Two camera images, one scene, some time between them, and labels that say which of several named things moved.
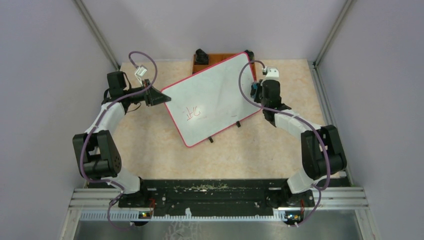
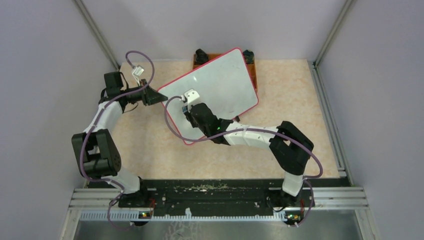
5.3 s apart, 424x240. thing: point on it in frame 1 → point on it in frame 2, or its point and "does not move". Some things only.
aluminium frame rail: x=347 y=199 does not move
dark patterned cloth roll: x=201 y=57 does not move
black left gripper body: x=149 y=97 does not move
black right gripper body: x=260 y=91 → x=195 y=124
